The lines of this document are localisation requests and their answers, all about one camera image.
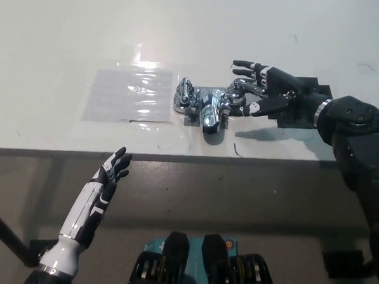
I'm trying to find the white and black left hand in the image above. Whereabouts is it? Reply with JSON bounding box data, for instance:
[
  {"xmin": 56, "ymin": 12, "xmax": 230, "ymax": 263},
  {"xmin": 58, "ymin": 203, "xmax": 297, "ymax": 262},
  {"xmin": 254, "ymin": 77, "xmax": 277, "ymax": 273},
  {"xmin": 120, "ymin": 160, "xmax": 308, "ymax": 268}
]
[{"xmin": 57, "ymin": 143, "xmax": 134, "ymax": 251}]

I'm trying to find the chrome lever faucet handle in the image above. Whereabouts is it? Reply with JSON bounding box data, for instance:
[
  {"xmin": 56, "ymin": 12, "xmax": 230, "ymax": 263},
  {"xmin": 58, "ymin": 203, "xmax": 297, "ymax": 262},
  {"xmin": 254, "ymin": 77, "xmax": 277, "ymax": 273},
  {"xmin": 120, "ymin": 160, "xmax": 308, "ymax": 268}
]
[
  {"xmin": 227, "ymin": 78, "xmax": 267, "ymax": 100},
  {"xmin": 176, "ymin": 76, "xmax": 196, "ymax": 105}
]

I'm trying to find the black table leg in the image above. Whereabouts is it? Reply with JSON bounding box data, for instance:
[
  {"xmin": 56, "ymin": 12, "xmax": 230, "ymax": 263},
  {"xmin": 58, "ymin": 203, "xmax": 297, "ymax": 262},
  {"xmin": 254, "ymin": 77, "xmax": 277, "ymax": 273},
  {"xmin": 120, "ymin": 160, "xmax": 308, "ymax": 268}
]
[{"xmin": 0, "ymin": 198, "xmax": 44, "ymax": 269}]

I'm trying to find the grey translucent plastic sheet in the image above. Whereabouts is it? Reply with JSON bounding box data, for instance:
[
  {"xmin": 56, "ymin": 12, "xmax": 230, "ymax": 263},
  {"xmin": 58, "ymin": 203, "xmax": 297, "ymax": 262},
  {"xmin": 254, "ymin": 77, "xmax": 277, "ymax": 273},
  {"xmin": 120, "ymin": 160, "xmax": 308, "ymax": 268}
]
[{"xmin": 81, "ymin": 67, "xmax": 175, "ymax": 126}]

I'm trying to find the black and white right hand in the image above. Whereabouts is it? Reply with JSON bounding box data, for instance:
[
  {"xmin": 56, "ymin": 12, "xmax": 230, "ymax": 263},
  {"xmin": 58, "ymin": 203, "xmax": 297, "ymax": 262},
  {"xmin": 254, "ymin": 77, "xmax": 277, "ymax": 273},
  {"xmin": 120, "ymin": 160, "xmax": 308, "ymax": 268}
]
[{"xmin": 227, "ymin": 58, "xmax": 324, "ymax": 123}]

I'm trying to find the chrome faucet body with spout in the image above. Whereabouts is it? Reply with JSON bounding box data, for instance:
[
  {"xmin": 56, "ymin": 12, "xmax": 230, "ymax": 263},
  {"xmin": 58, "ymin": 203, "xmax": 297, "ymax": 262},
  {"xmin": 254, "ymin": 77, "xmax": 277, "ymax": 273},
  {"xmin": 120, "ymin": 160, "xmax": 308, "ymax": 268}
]
[{"xmin": 170, "ymin": 86, "xmax": 249, "ymax": 138}]

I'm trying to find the black tape patch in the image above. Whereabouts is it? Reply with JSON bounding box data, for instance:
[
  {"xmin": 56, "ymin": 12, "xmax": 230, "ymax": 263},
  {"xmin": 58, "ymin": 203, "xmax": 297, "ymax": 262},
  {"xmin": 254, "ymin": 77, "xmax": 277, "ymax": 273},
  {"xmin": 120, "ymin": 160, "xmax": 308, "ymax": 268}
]
[{"xmin": 267, "ymin": 74, "xmax": 335, "ymax": 132}]

